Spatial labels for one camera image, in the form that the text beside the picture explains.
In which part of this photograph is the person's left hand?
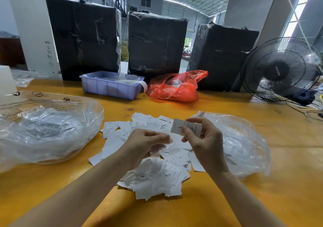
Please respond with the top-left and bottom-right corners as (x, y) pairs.
(119, 128), (172, 168)

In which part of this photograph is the person's right hand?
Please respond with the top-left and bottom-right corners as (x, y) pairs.
(181, 116), (231, 178)

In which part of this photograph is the white paper label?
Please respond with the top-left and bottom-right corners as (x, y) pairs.
(171, 118), (203, 138)

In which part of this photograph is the pile of white labels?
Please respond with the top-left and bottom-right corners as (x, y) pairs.
(89, 112), (207, 201)

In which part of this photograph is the clear plastic bag black print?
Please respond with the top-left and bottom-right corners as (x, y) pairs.
(194, 111), (272, 179)

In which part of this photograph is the large clear bag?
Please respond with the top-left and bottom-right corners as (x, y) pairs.
(0, 91), (105, 173)

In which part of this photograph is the person's right forearm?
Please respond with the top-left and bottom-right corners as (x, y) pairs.
(212, 169), (288, 227)

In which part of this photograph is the person's left forearm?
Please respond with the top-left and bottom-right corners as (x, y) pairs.
(10, 155), (133, 227)

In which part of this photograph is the red plastic bag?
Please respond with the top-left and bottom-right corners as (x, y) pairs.
(147, 70), (209, 103)

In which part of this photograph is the blue plastic bin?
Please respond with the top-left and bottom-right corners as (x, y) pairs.
(80, 71), (148, 101)

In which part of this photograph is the large black wrapped bale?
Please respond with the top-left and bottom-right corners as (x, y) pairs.
(187, 22), (260, 93)
(44, 0), (122, 81)
(127, 11), (188, 83)

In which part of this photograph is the black table fan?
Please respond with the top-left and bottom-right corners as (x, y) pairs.
(241, 37), (323, 104)

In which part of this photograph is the white foam box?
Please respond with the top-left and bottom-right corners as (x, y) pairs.
(0, 65), (18, 98)

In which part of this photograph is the white pillar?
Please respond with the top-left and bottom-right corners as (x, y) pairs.
(5, 0), (61, 75)

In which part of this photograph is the brown wooden cabinet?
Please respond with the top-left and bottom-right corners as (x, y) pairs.
(0, 38), (26, 66)

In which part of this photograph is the bundle of cables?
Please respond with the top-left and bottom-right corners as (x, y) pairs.
(287, 94), (323, 121)

